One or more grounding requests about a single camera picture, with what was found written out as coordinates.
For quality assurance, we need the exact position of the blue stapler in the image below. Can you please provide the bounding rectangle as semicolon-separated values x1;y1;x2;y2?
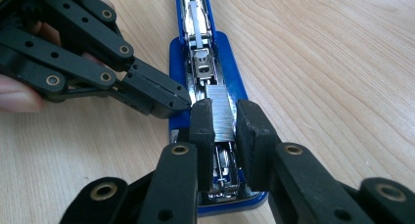
167;0;269;217

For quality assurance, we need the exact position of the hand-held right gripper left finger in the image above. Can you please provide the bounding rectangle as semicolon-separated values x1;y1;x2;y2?
136;98;216;224

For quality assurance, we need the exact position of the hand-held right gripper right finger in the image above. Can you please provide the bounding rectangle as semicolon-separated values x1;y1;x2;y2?
236;99;376;224

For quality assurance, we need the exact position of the silver strip of staples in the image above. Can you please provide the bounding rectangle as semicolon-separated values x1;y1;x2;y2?
205;84;237;143

